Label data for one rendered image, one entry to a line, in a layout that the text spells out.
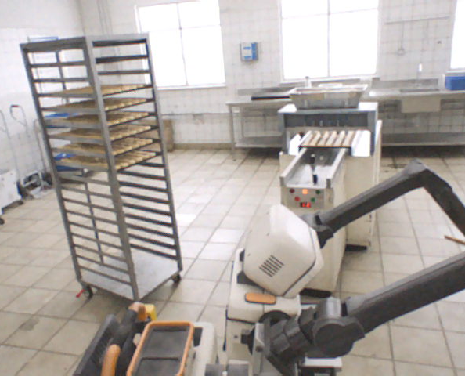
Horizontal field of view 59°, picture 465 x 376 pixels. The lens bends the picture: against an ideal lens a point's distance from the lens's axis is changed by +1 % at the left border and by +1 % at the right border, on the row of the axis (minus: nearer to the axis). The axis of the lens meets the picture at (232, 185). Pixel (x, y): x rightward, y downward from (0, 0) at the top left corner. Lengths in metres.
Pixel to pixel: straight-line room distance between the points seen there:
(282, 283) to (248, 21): 5.86
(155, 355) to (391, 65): 5.73
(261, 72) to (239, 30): 0.71
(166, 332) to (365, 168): 2.27
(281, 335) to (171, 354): 0.46
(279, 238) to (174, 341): 0.54
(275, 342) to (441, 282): 0.34
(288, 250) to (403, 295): 0.25
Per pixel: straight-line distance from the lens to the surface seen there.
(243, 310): 1.00
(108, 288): 3.14
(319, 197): 2.60
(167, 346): 1.32
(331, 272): 2.87
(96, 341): 1.34
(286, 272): 0.98
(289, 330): 0.92
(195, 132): 7.11
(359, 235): 3.48
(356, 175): 3.29
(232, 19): 6.70
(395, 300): 0.88
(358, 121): 3.26
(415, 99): 5.92
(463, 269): 0.88
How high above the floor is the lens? 1.75
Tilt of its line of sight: 20 degrees down
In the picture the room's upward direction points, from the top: 5 degrees counter-clockwise
